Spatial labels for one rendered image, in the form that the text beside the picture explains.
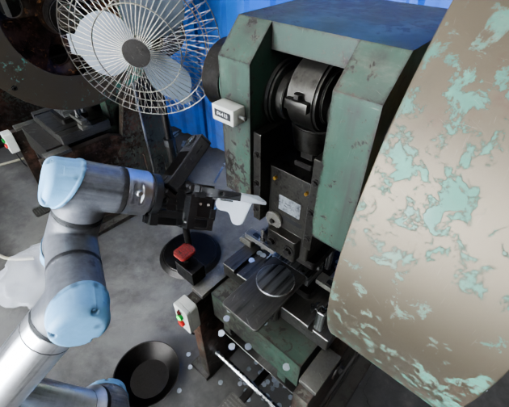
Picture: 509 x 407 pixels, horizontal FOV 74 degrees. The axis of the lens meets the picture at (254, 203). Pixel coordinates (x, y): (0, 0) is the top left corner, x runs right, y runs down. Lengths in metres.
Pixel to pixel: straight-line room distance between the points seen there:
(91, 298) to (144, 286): 1.66
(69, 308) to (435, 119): 0.45
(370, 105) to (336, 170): 0.16
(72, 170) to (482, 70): 0.48
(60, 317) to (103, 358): 1.50
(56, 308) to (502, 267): 0.47
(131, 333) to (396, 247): 1.75
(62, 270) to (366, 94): 0.54
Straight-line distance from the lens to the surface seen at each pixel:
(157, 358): 1.89
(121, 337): 2.00
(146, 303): 2.08
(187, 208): 0.60
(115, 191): 0.54
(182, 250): 1.23
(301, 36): 0.75
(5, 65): 1.81
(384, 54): 0.66
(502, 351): 0.40
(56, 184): 0.53
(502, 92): 0.34
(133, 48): 1.36
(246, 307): 1.05
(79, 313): 0.48
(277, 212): 0.97
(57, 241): 0.57
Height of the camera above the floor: 1.67
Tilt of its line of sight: 41 degrees down
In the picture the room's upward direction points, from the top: straight up
